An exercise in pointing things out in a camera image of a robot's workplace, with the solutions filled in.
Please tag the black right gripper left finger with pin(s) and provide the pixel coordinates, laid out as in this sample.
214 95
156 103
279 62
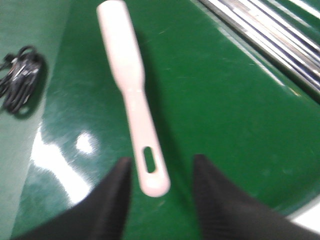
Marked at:
101 215

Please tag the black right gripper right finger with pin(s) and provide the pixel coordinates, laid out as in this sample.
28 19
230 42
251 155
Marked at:
226 212

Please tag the pink hand broom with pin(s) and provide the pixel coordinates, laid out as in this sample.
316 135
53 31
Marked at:
126 65

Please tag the steel conveyor rollers right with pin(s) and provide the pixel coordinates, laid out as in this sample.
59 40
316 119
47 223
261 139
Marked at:
272 34

